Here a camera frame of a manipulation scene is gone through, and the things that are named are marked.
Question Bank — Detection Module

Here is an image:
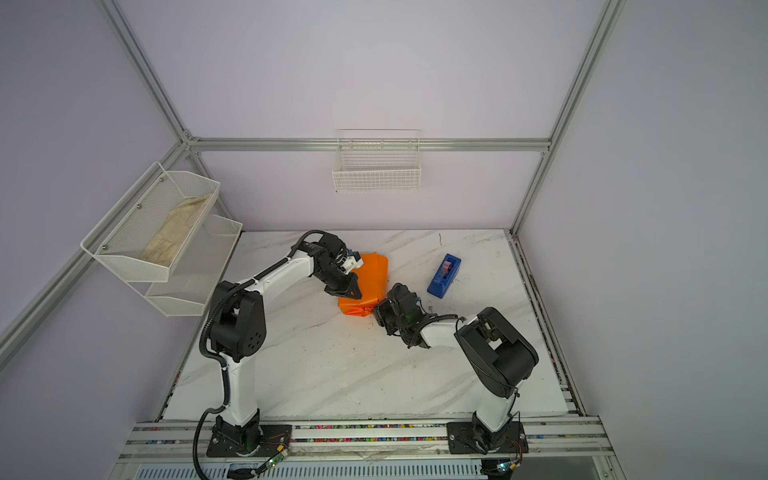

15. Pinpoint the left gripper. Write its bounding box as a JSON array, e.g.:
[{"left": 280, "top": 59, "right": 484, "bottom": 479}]
[{"left": 316, "top": 265, "right": 363, "bottom": 300}]

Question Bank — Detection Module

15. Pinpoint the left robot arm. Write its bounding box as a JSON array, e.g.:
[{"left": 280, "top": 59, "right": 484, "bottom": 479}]
[{"left": 198, "top": 230, "right": 364, "bottom": 454}]

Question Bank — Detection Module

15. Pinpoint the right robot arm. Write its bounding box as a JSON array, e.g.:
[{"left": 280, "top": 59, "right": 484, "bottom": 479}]
[{"left": 373, "top": 283, "right": 539, "bottom": 456}]

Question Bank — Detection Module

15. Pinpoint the blue tape dispenser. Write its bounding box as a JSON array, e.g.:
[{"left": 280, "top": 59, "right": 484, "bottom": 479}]
[{"left": 427, "top": 254, "right": 461, "bottom": 299}]

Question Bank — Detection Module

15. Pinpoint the white lower mesh shelf bin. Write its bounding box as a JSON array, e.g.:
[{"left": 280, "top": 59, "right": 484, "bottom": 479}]
[{"left": 144, "top": 214, "right": 242, "bottom": 317}]

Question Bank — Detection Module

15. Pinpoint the white mesh shelf bin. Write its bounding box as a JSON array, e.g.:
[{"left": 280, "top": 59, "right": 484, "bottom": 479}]
[
  {"left": 80, "top": 162, "right": 220, "bottom": 283},
  {"left": 144, "top": 214, "right": 242, "bottom": 317}
]

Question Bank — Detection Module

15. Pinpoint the beige cloth in bin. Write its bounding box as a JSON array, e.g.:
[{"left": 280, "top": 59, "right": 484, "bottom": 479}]
[{"left": 140, "top": 194, "right": 211, "bottom": 267}]

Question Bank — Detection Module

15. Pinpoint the white upper mesh shelf bin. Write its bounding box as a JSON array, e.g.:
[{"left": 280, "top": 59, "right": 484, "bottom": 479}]
[{"left": 80, "top": 162, "right": 220, "bottom": 283}]

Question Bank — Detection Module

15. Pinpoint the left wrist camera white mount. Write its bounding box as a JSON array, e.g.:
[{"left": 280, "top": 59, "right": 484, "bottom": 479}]
[{"left": 341, "top": 252, "right": 364, "bottom": 274}]

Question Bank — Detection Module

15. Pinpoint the white wire wall basket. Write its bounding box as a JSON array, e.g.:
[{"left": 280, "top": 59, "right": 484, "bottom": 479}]
[{"left": 332, "top": 129, "right": 422, "bottom": 194}]

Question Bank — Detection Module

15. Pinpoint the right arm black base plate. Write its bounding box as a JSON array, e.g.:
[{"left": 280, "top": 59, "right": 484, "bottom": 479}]
[{"left": 446, "top": 420, "right": 529, "bottom": 455}]

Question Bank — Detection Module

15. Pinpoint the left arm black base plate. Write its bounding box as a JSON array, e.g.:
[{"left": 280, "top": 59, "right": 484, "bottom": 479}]
[{"left": 206, "top": 423, "right": 293, "bottom": 458}]

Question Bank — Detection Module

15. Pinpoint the aluminium frame rail front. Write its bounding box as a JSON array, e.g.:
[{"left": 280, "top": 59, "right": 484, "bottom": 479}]
[{"left": 109, "top": 416, "right": 626, "bottom": 479}]

